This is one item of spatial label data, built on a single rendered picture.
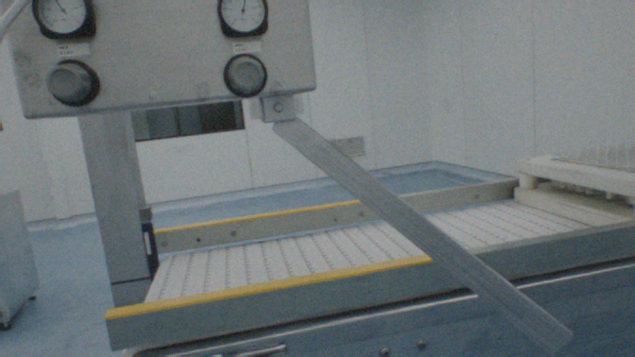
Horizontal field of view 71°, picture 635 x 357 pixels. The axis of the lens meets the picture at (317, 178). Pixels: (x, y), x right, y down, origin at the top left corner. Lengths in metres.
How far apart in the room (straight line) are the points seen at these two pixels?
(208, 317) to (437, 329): 0.23
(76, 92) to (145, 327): 0.21
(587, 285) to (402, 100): 5.80
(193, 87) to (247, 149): 5.34
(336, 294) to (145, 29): 0.28
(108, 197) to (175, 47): 0.39
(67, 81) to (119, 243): 0.41
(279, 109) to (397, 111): 5.87
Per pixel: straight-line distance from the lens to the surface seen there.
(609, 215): 0.67
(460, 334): 0.51
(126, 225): 0.72
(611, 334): 0.63
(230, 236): 0.69
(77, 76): 0.35
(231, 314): 0.43
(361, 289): 0.45
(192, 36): 0.37
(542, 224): 0.70
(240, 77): 0.34
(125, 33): 0.37
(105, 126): 0.70
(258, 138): 5.70
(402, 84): 6.29
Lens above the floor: 1.14
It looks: 10 degrees down
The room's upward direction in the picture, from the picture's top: 6 degrees counter-clockwise
